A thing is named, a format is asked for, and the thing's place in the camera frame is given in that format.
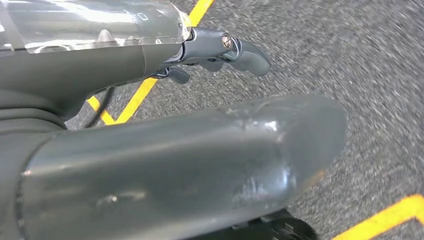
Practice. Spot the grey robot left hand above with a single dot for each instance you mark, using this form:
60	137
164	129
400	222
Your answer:
165	165

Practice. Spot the yellow floor tape square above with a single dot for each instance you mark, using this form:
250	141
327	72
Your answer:
139	96
391	215

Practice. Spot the black robot lower body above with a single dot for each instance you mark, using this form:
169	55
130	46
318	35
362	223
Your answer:
285	230

